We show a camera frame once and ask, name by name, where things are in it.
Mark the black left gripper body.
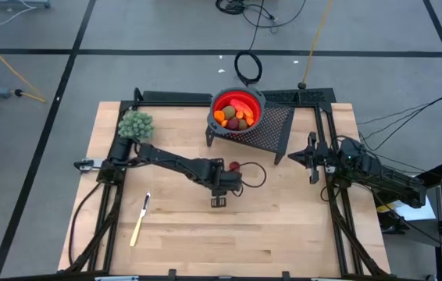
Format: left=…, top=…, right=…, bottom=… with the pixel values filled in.
left=205, top=158, right=244, bottom=208

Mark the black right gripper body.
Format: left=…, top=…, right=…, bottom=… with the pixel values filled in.
left=308, top=131, right=337, bottom=185

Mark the red collapsible colander bowl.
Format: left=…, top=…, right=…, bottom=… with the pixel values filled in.
left=208, top=87, right=266, bottom=137

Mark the black perforated metal shelf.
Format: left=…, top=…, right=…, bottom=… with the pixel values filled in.
left=205, top=90, right=296, bottom=165

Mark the black perforated metal plate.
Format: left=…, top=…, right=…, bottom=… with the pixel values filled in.
left=262, top=87, right=337, bottom=115

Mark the potted green succulent plant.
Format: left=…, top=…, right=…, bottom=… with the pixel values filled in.
left=118, top=110, right=155, bottom=141

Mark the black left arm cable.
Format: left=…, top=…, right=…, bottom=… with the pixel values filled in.
left=236, top=162, right=268, bottom=197

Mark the black aluminium table frame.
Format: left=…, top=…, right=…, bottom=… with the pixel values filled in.
left=57, top=87, right=392, bottom=281

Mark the knife with cream handle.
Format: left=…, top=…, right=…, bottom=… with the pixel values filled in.
left=129, top=190, right=151, bottom=247

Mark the black coiled cable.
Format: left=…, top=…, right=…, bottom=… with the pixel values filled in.
left=233, top=0, right=264, bottom=87

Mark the yellow cable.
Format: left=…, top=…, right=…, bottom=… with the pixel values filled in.
left=0, top=29, right=48, bottom=105
left=301, top=0, right=334, bottom=90

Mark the silver arm base bracket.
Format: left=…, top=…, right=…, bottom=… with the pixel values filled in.
left=74, top=157, right=105, bottom=173

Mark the silver metal bracket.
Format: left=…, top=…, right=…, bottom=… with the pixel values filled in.
left=94, top=275, right=140, bottom=281

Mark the black power cable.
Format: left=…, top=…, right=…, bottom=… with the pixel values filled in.
left=67, top=181, right=105, bottom=266

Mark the black cable bundle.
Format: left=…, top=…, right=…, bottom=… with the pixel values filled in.
left=216, top=0, right=308, bottom=29

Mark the white floor cable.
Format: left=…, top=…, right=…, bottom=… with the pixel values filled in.
left=0, top=0, right=37, bottom=38

